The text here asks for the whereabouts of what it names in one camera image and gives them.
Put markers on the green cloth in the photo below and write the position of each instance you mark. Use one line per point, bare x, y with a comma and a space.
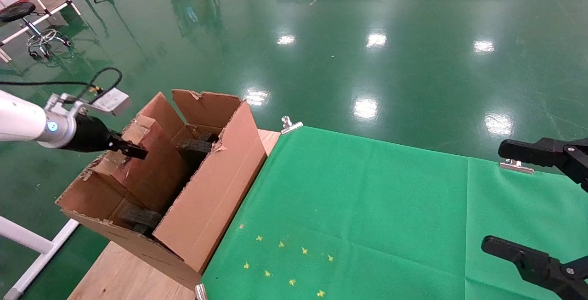
390, 208

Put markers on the black round stool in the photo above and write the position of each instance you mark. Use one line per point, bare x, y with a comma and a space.
18, 10

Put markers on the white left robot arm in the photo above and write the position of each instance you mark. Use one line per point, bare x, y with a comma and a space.
18, 118

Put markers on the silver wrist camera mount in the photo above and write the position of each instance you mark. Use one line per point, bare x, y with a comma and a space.
112, 100

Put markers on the small taped cardboard box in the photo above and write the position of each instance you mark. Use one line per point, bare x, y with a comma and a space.
151, 176

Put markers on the large open cardboard carton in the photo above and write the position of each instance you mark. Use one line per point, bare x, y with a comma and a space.
216, 189

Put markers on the white table leg frame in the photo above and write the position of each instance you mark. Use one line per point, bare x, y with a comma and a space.
23, 238

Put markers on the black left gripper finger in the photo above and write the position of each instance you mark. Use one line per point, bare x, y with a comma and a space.
133, 151

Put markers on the black foam block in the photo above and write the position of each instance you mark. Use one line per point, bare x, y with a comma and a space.
195, 148
142, 219

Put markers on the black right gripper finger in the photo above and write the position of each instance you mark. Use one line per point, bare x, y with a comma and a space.
546, 153
556, 272

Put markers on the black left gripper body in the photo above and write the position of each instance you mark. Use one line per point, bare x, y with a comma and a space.
89, 134

